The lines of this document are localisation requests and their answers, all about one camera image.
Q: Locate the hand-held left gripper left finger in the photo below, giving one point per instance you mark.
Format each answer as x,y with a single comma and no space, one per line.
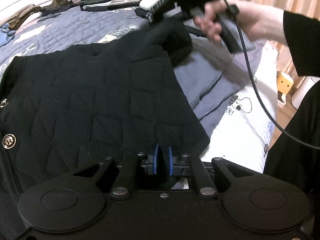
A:
156,158

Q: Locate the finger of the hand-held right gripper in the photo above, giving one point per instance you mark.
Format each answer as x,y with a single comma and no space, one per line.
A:
150,17

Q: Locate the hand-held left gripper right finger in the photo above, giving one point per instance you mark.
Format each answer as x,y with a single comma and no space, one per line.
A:
170,161

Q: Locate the black quilted jacket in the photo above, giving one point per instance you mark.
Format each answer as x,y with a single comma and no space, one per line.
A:
87,92

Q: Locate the pile of unfolded clothes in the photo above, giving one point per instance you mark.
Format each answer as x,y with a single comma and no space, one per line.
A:
22,11

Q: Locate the person's right hand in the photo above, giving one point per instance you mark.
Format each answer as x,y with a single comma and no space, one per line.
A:
257,17

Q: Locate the white folded garment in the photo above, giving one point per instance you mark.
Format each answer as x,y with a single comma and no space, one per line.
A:
150,2

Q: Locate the grey printed quilt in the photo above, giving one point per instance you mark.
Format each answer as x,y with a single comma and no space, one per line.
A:
75,27

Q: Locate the white printed bed sheet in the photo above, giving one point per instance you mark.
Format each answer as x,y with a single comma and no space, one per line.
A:
245,130

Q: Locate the tabby cat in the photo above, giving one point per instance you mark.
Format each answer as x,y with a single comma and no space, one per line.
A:
60,2

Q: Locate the dark grey flat garment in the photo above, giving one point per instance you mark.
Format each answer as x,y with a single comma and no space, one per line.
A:
50,14

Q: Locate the person's black top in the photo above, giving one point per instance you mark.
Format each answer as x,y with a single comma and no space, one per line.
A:
300,130

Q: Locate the dark brown garment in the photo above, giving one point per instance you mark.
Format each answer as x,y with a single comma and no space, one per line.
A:
17,22

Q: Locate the yellow box with face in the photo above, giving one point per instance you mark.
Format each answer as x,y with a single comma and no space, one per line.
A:
283,86

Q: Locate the white round bin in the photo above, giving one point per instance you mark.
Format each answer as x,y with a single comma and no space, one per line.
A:
303,90

